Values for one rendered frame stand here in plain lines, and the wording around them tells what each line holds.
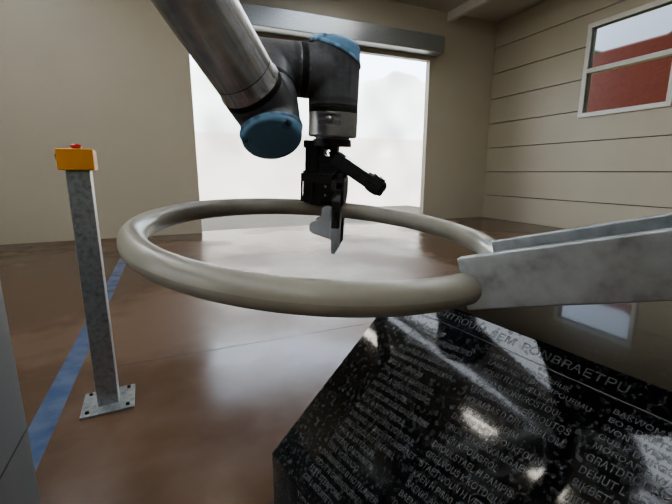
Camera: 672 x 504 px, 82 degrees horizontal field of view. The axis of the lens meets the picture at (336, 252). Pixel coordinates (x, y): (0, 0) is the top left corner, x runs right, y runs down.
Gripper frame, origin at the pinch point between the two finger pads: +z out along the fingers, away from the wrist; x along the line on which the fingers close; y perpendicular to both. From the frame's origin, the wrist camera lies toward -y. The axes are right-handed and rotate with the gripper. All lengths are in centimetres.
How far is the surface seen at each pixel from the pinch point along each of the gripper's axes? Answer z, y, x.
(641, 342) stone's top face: 1.7, -38.7, 29.8
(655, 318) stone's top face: 2, -45, 22
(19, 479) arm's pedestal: 52, 63, 17
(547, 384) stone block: 5.1, -27.3, 35.3
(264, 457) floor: 88, 28, -36
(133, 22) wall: -185, 371, -493
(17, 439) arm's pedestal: 44, 65, 15
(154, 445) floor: 90, 70, -37
